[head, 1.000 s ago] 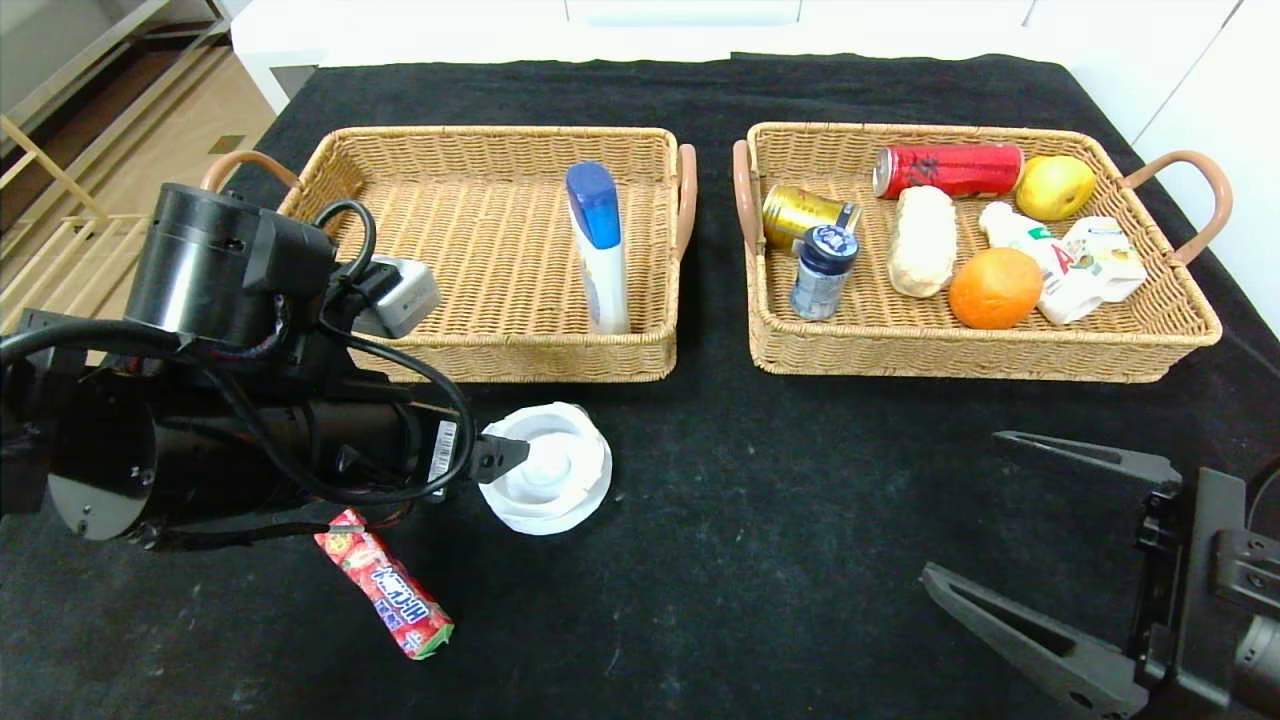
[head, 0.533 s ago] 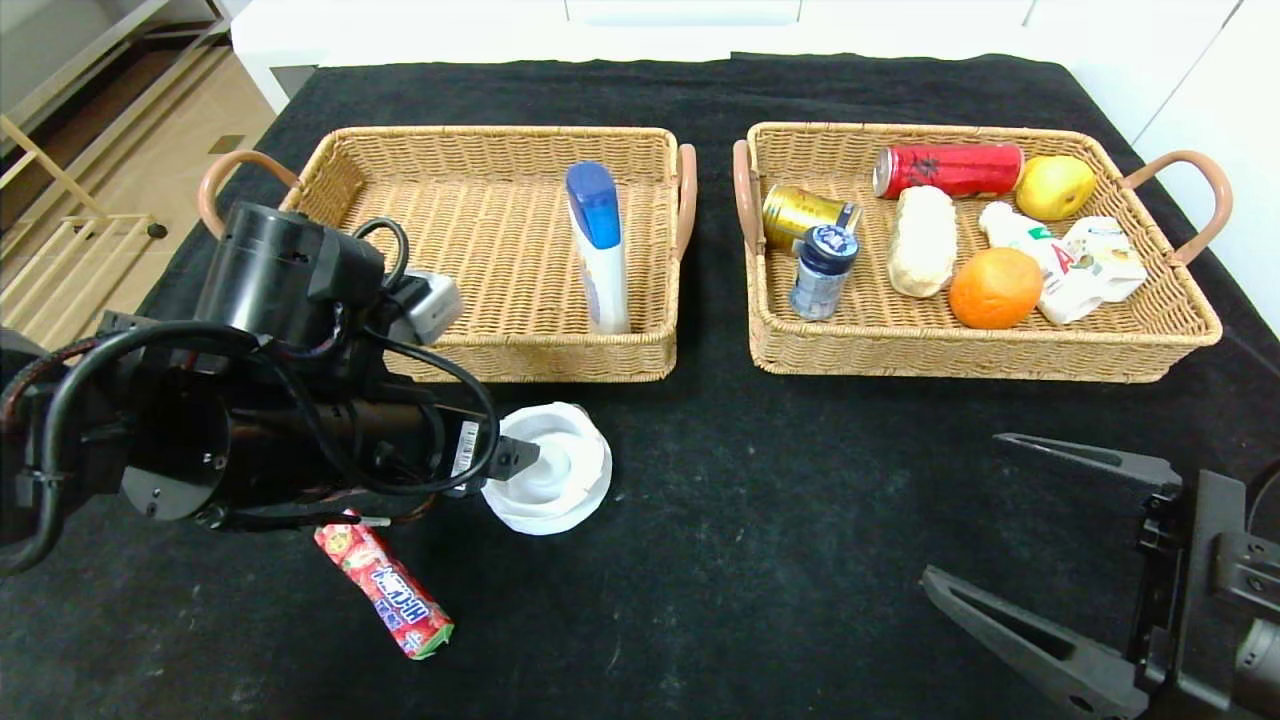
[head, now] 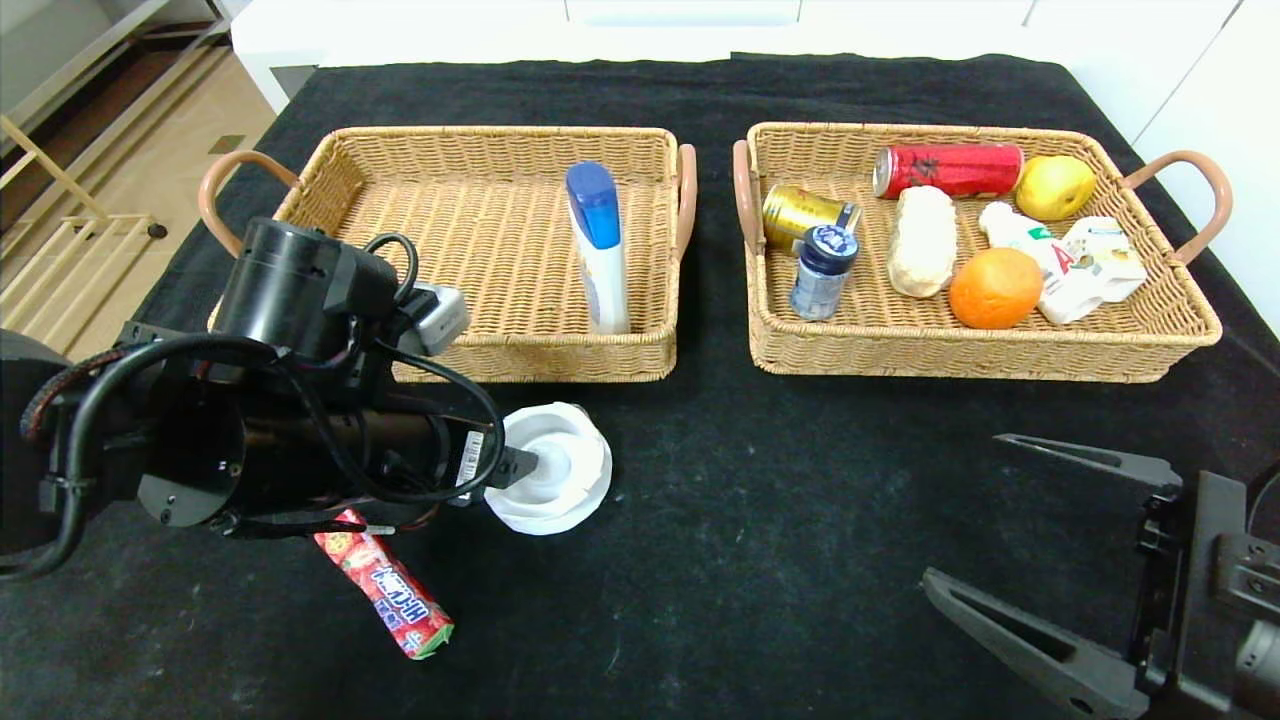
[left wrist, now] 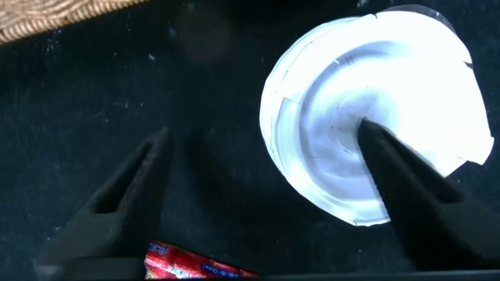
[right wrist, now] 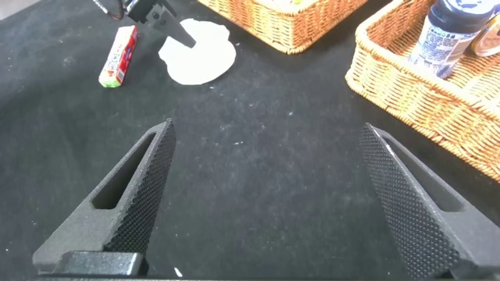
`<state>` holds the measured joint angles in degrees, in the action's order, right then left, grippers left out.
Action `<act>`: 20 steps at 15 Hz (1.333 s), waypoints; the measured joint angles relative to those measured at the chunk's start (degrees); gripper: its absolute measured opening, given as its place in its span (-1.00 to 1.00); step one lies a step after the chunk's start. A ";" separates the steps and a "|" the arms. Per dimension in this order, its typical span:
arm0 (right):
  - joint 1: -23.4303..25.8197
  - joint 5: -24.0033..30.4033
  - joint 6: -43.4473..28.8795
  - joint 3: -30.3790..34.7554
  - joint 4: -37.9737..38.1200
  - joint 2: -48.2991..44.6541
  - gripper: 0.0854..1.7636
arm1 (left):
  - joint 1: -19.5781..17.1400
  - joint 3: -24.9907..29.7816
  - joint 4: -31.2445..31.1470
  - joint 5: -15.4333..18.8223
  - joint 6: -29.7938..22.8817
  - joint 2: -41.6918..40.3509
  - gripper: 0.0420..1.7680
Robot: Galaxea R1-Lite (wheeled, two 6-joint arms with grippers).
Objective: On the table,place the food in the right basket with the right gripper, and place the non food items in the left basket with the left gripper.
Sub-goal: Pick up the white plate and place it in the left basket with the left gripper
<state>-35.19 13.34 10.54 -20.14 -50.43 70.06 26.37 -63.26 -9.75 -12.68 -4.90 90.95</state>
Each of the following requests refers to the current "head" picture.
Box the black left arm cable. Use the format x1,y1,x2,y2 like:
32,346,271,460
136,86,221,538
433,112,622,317
0,232,506,581

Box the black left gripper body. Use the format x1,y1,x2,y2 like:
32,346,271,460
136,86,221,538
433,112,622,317
375,411,500,501

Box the striped spiral bread roll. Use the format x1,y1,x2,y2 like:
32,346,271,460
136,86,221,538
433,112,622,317
886,186,959,299

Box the orange fruit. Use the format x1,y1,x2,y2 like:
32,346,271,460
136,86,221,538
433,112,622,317
949,247,1045,331

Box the red candy pack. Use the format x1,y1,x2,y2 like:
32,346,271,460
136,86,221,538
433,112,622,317
314,508,456,661

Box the white lotion bottle blue cap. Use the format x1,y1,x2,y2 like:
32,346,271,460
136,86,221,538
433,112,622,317
565,161,632,336

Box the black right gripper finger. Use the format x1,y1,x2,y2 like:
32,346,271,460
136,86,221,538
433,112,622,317
992,432,1183,498
920,566,1151,719

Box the white yogurt bottle green label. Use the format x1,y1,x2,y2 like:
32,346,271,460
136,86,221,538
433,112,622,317
978,201,1111,325

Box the white round ashtray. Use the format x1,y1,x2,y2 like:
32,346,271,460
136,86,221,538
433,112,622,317
485,402,613,536

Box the light wooden slatted rack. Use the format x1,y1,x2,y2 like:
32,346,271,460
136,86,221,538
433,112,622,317
0,115,168,351

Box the wicker basket with brown handles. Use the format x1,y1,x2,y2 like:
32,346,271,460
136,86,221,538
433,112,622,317
732,122,1233,385
198,126,698,385

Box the red soda can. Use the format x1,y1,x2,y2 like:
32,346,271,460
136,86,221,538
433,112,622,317
872,143,1025,201

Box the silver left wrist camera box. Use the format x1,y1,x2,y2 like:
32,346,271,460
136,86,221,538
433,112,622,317
405,285,471,356

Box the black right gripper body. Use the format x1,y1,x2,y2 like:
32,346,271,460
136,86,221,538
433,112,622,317
1129,468,1280,719

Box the gold drink can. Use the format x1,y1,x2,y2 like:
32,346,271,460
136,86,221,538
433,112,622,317
762,185,862,253

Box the yellow pear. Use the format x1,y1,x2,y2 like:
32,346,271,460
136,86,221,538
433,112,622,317
1015,155,1099,223

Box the grey metal shelf unit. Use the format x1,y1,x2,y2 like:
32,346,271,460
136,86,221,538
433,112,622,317
0,0,233,236

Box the small white carton box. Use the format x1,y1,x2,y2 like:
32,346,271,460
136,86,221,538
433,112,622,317
1062,217,1149,306

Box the small blue lidded jar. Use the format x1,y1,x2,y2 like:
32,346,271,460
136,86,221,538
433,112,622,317
790,225,861,323

